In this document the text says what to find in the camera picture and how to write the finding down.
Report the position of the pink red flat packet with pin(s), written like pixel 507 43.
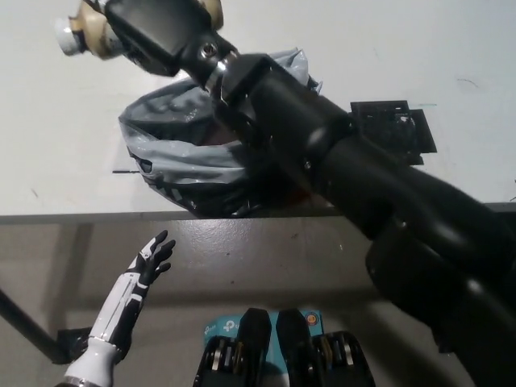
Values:
pixel 219 137

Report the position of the black tape square marker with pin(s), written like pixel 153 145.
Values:
pixel 419 133

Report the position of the beige protein shake bottle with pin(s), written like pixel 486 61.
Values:
pixel 69 34

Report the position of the grey plastic bag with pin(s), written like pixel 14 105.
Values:
pixel 193 165

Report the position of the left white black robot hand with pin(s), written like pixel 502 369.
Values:
pixel 129 294

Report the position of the black metal table leg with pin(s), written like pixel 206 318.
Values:
pixel 28 320

